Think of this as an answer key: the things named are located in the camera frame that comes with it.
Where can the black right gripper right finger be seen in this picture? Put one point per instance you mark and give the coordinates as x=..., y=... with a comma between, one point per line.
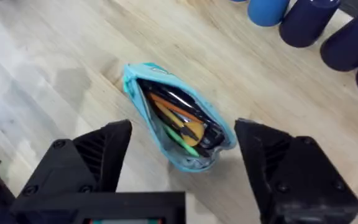
x=291, y=174

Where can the light blue cup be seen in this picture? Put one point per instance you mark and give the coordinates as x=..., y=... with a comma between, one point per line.
x=266, y=12

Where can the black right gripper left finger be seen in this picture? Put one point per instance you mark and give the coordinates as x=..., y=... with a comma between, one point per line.
x=82, y=168

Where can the light blue zip bag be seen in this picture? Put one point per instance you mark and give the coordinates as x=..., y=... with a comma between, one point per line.
x=179, y=116

